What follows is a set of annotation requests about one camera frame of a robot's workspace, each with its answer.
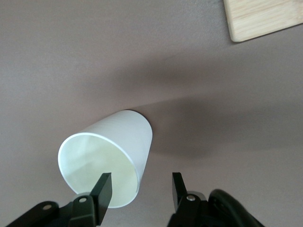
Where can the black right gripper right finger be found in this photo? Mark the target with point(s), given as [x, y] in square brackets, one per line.
[182, 208]

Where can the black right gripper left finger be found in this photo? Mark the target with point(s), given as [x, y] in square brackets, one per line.
[101, 196]

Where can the white plastic cup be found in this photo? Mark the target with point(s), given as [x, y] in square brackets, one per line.
[123, 132]

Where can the wooden cutting board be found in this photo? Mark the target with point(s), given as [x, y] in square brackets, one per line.
[260, 16]

